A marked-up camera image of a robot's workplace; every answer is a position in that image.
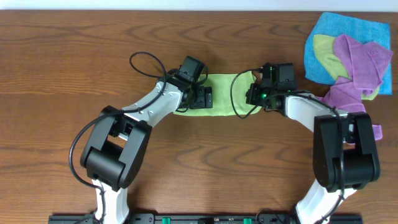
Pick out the light green cloth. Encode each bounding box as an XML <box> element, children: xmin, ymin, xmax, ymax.
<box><xmin>174</xmin><ymin>72</ymin><xmax>256</xmax><ymax>116</ymax></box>

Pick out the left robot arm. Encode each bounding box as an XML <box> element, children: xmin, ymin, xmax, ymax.
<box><xmin>80</xmin><ymin>78</ymin><xmax>213</xmax><ymax>223</ymax></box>

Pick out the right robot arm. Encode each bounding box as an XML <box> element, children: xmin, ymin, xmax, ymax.
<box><xmin>246</xmin><ymin>84</ymin><xmax>381</xmax><ymax>223</ymax></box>

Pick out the olive green cloth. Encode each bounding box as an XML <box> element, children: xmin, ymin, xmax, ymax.
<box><xmin>313</xmin><ymin>34</ymin><xmax>382</xmax><ymax>100</ymax></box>

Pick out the purple cloth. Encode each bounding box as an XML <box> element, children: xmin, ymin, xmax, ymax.
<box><xmin>315</xmin><ymin>34</ymin><xmax>394</xmax><ymax>141</ymax></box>

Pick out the blue cloth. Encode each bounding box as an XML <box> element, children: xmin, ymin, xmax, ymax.
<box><xmin>304</xmin><ymin>12</ymin><xmax>392</xmax><ymax>95</ymax></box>

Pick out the right black cable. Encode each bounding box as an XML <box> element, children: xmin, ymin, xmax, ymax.
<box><xmin>229</xmin><ymin>68</ymin><xmax>346</xmax><ymax>223</ymax></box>

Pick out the black cable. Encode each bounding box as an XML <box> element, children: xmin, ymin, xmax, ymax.
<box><xmin>68</xmin><ymin>52</ymin><xmax>209</xmax><ymax>223</ymax></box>
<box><xmin>229</xmin><ymin>68</ymin><xmax>346</xmax><ymax>223</ymax></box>

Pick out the left black cable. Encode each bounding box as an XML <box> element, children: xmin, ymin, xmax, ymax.
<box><xmin>68</xmin><ymin>52</ymin><xmax>209</xmax><ymax>223</ymax></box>

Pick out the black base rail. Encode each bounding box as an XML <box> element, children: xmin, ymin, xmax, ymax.
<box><xmin>48</xmin><ymin>212</ymin><xmax>363</xmax><ymax>224</ymax></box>

